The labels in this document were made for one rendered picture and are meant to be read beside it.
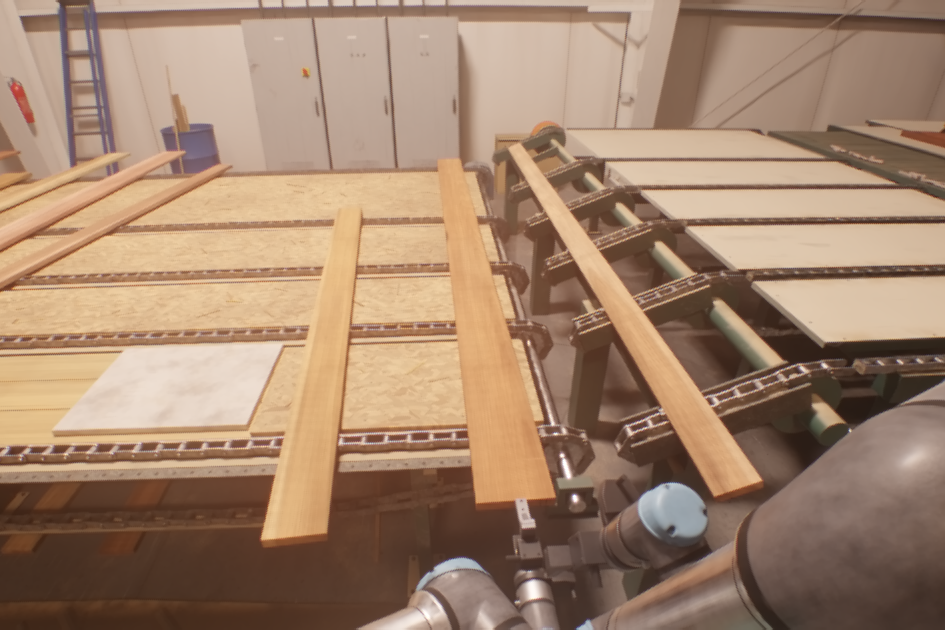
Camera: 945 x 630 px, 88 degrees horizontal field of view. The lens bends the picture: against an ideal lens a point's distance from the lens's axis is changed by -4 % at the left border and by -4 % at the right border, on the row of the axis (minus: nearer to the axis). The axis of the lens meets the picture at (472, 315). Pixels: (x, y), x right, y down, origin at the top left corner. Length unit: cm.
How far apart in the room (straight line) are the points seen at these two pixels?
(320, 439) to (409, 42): 554
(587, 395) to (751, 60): 641
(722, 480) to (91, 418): 186
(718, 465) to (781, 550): 112
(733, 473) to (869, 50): 826
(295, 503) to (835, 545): 122
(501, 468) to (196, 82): 699
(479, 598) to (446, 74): 615
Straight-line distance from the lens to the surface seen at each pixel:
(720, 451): 151
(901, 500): 34
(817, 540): 35
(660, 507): 69
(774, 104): 862
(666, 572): 72
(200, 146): 690
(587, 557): 83
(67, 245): 355
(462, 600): 84
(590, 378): 260
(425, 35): 657
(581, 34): 744
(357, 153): 679
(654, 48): 688
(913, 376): 196
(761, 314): 285
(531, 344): 208
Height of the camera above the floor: 190
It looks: 30 degrees down
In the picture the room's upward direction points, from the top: straight up
